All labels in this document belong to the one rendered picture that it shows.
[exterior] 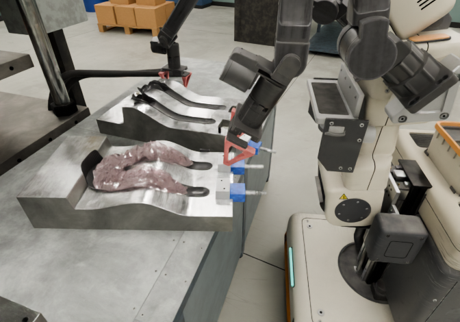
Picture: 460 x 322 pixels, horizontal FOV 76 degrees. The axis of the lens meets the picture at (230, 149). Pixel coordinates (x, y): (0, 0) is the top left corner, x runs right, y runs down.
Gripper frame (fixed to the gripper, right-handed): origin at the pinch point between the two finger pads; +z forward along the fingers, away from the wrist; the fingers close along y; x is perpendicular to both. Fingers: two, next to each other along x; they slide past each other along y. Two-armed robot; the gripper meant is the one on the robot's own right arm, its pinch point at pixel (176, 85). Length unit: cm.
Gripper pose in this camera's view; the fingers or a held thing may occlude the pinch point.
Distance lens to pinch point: 145.8
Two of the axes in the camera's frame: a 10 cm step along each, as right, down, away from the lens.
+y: -9.5, -1.9, 2.5
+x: -3.2, 5.5, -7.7
